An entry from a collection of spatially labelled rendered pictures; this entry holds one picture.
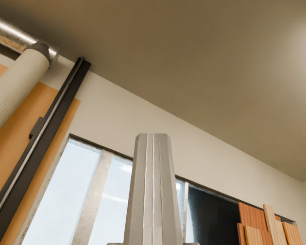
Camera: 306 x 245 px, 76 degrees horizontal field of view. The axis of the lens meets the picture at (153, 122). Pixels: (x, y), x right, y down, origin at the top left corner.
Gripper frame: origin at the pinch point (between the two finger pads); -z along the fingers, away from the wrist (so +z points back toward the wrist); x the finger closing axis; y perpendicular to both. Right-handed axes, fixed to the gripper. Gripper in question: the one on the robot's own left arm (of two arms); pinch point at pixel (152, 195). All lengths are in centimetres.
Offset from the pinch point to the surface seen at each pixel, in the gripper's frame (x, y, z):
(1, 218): -65, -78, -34
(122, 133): -23, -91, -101
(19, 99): -71, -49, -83
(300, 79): 99, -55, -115
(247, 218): 81, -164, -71
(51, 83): -68, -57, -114
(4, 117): -73, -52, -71
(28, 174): -61, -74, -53
